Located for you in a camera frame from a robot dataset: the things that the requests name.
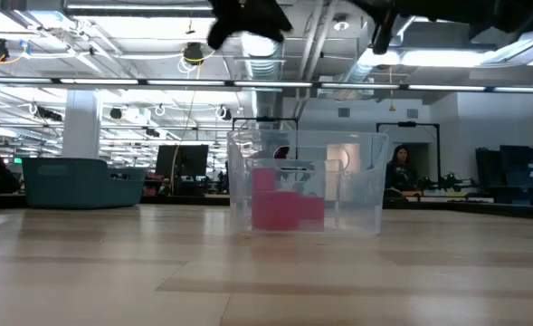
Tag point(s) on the silver ventilation duct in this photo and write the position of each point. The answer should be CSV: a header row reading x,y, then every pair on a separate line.
x,y
261,68

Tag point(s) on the black aluminium table frame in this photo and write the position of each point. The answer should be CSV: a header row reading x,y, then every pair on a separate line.
x,y
474,209

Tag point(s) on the long ceiling light strip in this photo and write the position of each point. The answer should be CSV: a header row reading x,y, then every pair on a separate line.
x,y
184,83

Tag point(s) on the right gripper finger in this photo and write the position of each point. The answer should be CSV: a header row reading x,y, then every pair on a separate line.
x,y
383,31

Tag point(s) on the black computer monitor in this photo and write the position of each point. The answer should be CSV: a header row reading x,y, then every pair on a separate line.
x,y
182,160

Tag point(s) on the black equipment rack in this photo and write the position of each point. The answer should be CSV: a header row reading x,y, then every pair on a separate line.
x,y
515,172

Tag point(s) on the long red block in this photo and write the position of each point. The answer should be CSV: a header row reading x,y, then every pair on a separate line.
x,y
264,180

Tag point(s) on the black gantry frame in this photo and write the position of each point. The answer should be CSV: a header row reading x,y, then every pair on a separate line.
x,y
266,119
406,124

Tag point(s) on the red cube block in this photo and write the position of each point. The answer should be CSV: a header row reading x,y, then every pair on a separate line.
x,y
275,210

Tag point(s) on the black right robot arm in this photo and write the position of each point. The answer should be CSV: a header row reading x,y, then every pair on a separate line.
x,y
510,11

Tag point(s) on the teal plastic bin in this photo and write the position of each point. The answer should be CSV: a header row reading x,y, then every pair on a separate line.
x,y
80,185

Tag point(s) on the white square pillar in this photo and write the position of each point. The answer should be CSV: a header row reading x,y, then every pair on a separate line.
x,y
81,122

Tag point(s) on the clear plastic bin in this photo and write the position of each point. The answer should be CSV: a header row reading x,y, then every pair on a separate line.
x,y
361,204

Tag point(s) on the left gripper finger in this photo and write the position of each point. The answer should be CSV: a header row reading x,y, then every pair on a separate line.
x,y
248,16

